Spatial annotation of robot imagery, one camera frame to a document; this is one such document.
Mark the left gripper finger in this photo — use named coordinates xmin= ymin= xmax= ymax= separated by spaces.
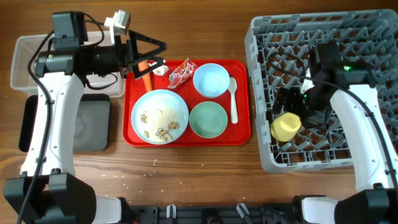
xmin=132 ymin=55 xmax=165 ymax=80
xmin=127 ymin=30 xmax=167 ymax=61

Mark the white tissue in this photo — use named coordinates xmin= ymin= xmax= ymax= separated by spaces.
xmin=148 ymin=60 xmax=169 ymax=76

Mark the orange carrot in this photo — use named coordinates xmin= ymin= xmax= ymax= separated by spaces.
xmin=138 ymin=60 xmax=152 ymax=92

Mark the red snack wrapper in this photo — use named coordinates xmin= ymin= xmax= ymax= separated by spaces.
xmin=168 ymin=58 xmax=198 ymax=89

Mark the yellow cup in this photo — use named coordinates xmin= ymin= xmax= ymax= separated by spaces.
xmin=270 ymin=112 xmax=302 ymax=142

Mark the light blue bowl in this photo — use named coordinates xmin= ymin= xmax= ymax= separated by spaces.
xmin=193 ymin=63 xmax=230 ymax=98

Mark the light blue plate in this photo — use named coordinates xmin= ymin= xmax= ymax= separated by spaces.
xmin=131 ymin=90 xmax=189 ymax=145

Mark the white plastic spoon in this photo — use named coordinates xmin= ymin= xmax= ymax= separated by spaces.
xmin=228 ymin=77 xmax=238 ymax=124

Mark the green bowl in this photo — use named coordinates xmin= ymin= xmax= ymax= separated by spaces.
xmin=189 ymin=101 xmax=228 ymax=139

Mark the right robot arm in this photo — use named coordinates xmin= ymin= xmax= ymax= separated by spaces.
xmin=270 ymin=43 xmax=397 ymax=223

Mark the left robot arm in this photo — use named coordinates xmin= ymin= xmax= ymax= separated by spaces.
xmin=3 ymin=11 xmax=167 ymax=223

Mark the grey dishwasher rack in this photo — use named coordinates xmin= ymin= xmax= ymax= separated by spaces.
xmin=244 ymin=9 xmax=397 ymax=172

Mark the clear plastic bin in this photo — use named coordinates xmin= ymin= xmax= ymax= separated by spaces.
xmin=10 ymin=34 xmax=125 ymax=98

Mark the red serving tray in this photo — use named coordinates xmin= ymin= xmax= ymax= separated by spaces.
xmin=122 ymin=59 xmax=251 ymax=147

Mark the black plastic tray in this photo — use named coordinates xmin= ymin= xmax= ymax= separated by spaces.
xmin=19 ymin=94 xmax=111 ymax=152

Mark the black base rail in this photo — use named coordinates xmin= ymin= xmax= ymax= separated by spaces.
xmin=130 ymin=203 xmax=301 ymax=224

